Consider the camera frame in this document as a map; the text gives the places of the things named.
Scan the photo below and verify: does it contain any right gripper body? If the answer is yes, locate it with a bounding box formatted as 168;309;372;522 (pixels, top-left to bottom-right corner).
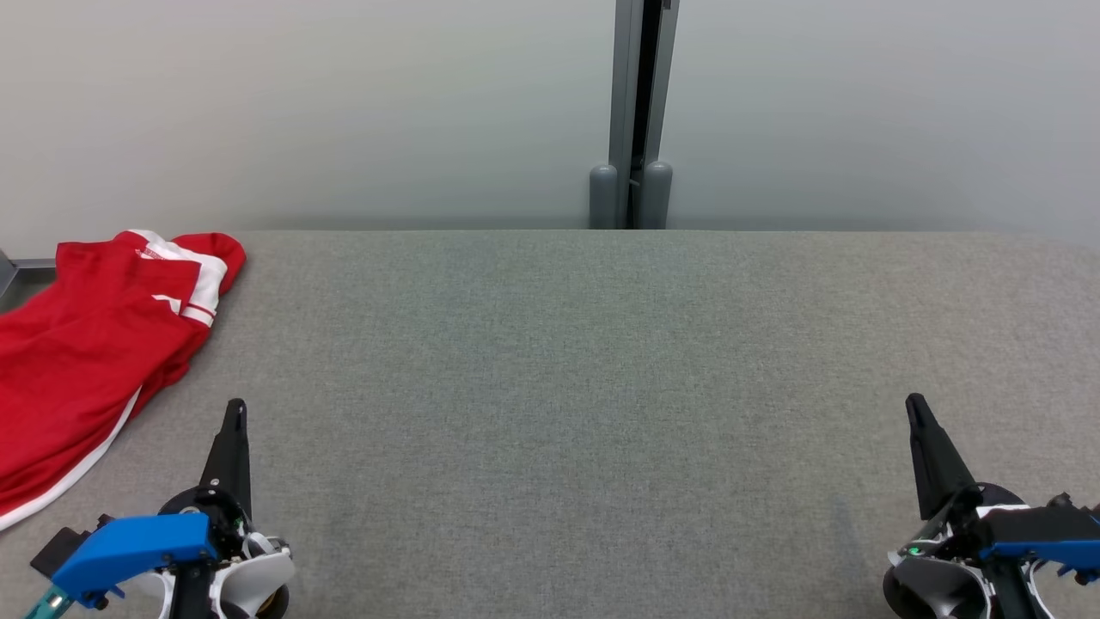
883;483;1060;619

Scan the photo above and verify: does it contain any grey cylindrical post cap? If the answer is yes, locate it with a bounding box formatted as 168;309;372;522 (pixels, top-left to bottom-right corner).
641;161;674;230
589;163;619;230

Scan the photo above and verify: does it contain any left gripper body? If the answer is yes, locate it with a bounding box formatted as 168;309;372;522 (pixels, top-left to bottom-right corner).
129;486;297;619

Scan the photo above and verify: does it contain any teal left camera connector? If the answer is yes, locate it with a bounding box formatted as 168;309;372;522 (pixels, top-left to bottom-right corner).
23;587;76;619

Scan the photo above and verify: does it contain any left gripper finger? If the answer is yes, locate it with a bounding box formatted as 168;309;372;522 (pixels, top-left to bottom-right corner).
199;398;253;517

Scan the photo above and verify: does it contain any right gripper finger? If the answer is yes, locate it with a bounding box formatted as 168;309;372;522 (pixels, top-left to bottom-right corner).
905;393;981;522

